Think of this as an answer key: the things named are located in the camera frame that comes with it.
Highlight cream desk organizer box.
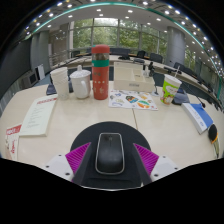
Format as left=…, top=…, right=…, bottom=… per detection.
left=113, top=61, right=156, bottom=93

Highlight white lidded mug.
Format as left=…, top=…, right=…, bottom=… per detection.
left=69, top=64, right=92, bottom=100

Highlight dark office chairs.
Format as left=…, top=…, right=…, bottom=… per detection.
left=133, top=49, right=221, bottom=108

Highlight blue and white book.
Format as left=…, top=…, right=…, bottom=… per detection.
left=181, top=102, right=214, bottom=135

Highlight colourful sticker sheet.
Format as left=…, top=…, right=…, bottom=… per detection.
left=108, top=89, right=159, bottom=111

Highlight black computer mouse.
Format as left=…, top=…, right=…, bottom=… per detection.
left=94, top=132, right=126, bottom=176

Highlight white booklet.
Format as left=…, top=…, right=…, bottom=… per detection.
left=18, top=93, right=59, bottom=137

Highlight red and white leaflet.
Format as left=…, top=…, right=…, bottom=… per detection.
left=4, top=123, right=23, bottom=161

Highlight red thermos bottle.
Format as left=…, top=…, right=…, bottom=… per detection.
left=91, top=44, right=111, bottom=101

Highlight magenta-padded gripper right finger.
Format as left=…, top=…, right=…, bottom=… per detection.
left=132, top=143, right=181, bottom=186

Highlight white paper cup stack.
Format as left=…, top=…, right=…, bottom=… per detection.
left=49, top=66, right=70, bottom=101

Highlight grey floor cabinet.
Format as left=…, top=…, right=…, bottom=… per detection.
left=21, top=71, right=38, bottom=88

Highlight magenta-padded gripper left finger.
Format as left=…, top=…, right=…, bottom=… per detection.
left=43, top=142, right=92, bottom=186

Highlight long curved conference desk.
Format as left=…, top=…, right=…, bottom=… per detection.
left=49, top=54, right=221, bottom=108

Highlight white green paper cup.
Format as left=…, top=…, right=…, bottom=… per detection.
left=159, top=66, right=183, bottom=106

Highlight ceiling lights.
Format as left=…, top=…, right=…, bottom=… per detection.
left=19, top=0, right=224, bottom=78

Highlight white standing board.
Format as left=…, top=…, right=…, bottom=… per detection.
left=35, top=63, right=46, bottom=81

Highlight black mouse pad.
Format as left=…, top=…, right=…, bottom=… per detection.
left=69, top=121, right=152, bottom=190

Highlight black handheld microphone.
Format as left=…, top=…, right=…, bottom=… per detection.
left=207, top=123, right=221, bottom=158

